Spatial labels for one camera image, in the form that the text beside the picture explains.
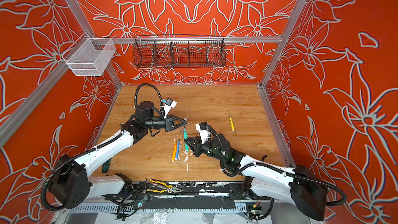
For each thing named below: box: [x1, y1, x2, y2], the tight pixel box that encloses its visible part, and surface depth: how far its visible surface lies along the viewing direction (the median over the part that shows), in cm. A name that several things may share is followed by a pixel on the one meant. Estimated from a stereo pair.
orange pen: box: [171, 141, 178, 163], surface depth 87 cm
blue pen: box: [175, 138, 180, 161], surface depth 87 cm
